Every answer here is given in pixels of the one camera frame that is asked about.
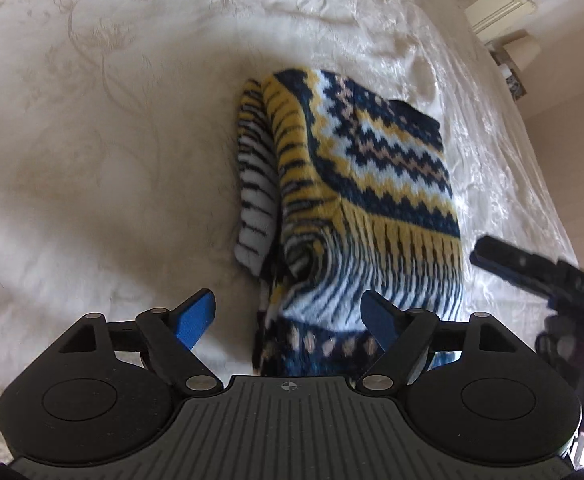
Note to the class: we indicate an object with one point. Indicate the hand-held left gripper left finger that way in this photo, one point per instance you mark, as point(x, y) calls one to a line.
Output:
point(191, 318)

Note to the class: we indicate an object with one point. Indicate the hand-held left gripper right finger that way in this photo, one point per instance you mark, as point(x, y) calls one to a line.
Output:
point(378, 318)

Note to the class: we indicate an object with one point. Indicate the cream nightstand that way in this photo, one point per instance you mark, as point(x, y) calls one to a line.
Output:
point(514, 67)

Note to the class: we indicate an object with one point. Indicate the navy yellow patterned knit sweater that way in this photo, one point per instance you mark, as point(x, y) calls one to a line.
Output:
point(372, 160)

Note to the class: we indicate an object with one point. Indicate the cream embroidered bedspread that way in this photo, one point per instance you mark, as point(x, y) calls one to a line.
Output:
point(96, 160)

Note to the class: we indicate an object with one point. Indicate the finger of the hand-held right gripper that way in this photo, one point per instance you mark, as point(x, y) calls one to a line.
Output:
point(507, 259)

